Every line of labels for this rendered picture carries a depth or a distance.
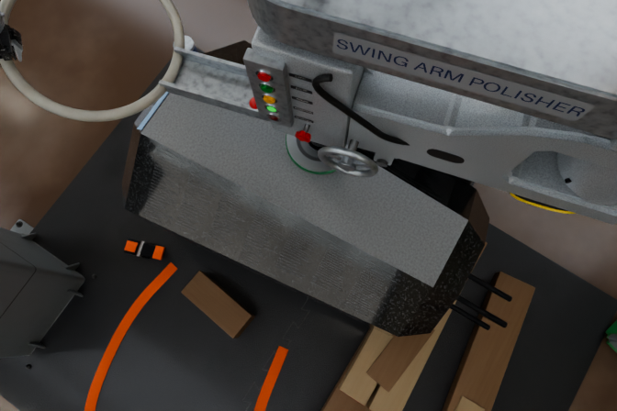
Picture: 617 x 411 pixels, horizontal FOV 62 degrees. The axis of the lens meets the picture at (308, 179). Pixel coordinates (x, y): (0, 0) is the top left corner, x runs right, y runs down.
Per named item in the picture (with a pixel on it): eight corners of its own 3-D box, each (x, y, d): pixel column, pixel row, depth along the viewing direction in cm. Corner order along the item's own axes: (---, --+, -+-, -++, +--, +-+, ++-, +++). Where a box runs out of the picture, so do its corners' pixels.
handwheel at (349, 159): (384, 149, 130) (392, 127, 116) (373, 185, 128) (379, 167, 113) (328, 132, 132) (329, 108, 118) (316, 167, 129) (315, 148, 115)
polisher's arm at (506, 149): (606, 163, 135) (759, 75, 88) (590, 245, 129) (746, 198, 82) (340, 84, 143) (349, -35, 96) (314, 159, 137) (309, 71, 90)
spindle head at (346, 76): (425, 100, 137) (473, -4, 94) (403, 174, 131) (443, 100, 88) (298, 62, 141) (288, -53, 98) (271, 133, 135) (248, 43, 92)
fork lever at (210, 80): (413, 107, 140) (415, 99, 135) (393, 171, 135) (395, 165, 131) (185, 44, 151) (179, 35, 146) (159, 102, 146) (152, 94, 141)
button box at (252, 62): (295, 118, 122) (287, 58, 95) (291, 128, 121) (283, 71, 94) (263, 108, 123) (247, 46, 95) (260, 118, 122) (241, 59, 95)
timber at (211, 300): (187, 294, 229) (180, 292, 217) (205, 272, 231) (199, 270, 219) (237, 338, 223) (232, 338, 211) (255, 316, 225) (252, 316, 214)
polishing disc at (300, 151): (367, 132, 160) (368, 131, 159) (328, 185, 156) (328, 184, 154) (313, 95, 164) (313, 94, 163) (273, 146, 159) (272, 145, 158)
